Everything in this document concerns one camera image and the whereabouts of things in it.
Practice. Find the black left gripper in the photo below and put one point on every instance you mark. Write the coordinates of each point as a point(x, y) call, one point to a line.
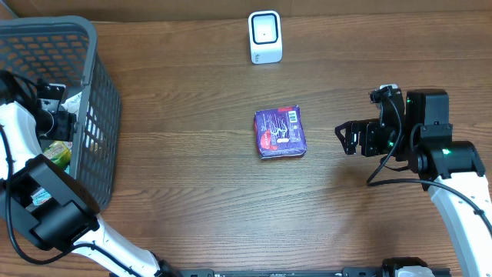
point(61, 125)

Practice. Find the grey plastic mesh basket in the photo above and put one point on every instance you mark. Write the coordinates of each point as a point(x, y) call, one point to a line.
point(63, 50)

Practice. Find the purple sanitary pad pack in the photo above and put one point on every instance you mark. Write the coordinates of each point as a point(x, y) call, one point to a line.
point(279, 133)

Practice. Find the teal plastic packet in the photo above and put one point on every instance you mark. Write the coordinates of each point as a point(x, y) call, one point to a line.
point(40, 196)

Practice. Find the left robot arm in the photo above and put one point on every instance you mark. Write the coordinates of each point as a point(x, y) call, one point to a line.
point(48, 213)

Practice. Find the white barcode scanner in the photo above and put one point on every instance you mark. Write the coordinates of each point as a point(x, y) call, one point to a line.
point(264, 29)

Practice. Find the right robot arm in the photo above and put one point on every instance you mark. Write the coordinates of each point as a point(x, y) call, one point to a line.
point(415, 128)

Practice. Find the green yellow snack pouch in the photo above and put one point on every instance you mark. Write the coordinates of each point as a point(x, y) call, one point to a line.
point(59, 152)

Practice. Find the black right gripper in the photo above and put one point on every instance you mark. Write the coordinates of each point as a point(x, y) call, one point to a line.
point(368, 129)

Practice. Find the white bamboo print tube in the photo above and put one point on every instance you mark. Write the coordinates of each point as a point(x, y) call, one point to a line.
point(72, 104)

